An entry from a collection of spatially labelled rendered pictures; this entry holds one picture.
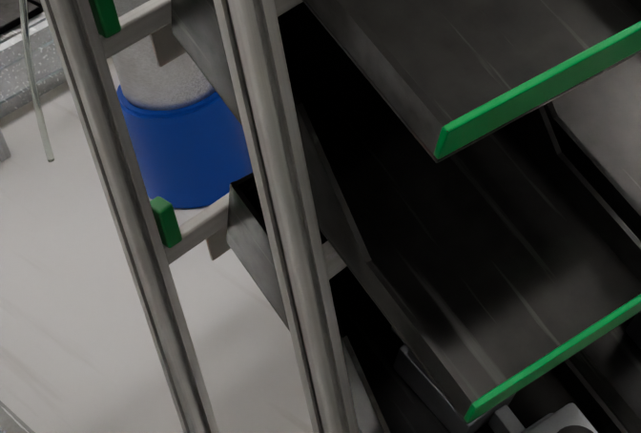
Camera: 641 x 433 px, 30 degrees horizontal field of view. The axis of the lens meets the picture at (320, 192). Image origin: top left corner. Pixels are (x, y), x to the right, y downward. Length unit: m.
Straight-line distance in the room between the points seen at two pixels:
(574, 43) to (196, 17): 0.22
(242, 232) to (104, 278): 0.76
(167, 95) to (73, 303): 0.28
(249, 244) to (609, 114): 0.23
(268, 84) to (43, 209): 1.13
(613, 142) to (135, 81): 0.87
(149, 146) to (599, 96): 0.89
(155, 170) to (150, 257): 0.76
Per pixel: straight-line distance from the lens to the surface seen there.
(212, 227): 0.81
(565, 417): 0.70
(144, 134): 1.51
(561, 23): 0.54
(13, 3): 1.94
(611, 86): 0.73
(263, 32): 0.54
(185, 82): 1.47
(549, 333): 0.62
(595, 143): 0.71
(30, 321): 1.48
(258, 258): 0.74
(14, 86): 1.87
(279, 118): 0.56
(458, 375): 0.58
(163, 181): 1.55
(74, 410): 1.35
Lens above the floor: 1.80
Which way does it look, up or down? 37 degrees down
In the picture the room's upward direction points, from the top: 11 degrees counter-clockwise
